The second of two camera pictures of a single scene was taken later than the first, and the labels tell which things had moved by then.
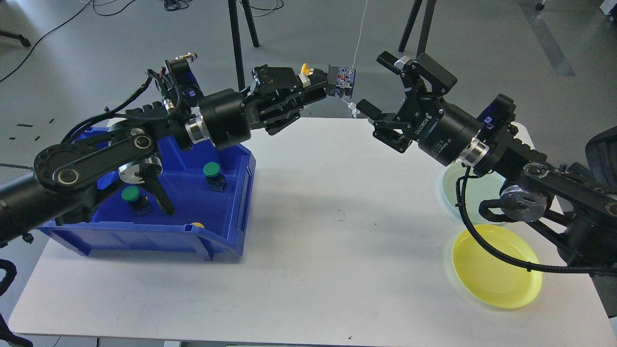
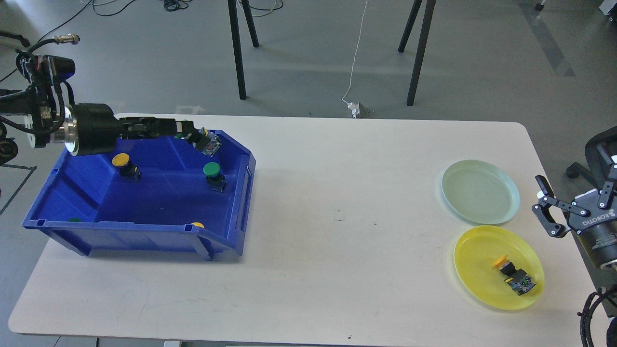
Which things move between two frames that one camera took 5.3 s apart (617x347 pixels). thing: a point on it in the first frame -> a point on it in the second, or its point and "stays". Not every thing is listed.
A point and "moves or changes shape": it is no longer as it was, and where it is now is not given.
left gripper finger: [314, 93] -> [190, 137]
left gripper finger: [318, 76] -> [185, 126]
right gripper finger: [383, 125] -> [542, 209]
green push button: [130, 193] moves or changes shape
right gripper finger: [412, 70] -> [607, 197]
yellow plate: [489, 277] stays
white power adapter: [355, 112] stays
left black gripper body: [226, 117] -> [98, 130]
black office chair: [601, 153] stays
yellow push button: [304, 75] -> [520, 281]
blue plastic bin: [211, 191] stays
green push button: [217, 181] stays
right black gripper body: [444, 133] -> [598, 229]
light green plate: [477, 190] stays
